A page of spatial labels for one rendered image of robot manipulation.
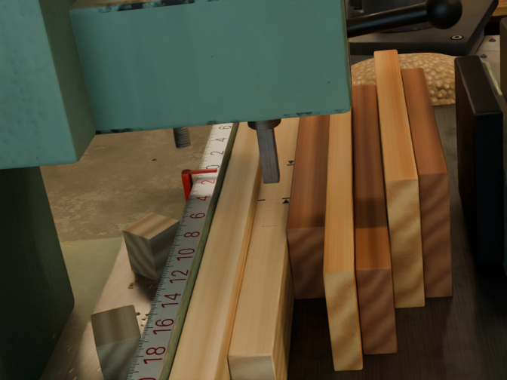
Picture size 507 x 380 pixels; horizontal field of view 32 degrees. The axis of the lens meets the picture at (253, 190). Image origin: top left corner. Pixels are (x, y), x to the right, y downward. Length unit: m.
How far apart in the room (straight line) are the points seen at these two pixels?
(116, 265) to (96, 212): 1.95
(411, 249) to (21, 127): 0.20
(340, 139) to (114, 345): 0.20
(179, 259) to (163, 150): 2.61
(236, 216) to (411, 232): 0.09
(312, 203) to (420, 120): 0.08
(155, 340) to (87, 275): 0.38
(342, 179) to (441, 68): 0.27
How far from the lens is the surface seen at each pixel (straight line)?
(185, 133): 0.56
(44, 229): 0.66
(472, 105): 0.47
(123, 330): 0.61
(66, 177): 2.99
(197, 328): 0.39
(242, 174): 0.52
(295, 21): 0.44
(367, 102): 0.61
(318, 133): 0.58
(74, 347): 0.67
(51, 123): 0.44
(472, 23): 1.21
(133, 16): 0.45
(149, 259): 0.72
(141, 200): 2.72
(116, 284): 0.73
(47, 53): 0.43
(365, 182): 0.50
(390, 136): 0.49
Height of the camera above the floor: 1.17
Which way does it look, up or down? 26 degrees down
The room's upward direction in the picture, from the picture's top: 8 degrees counter-clockwise
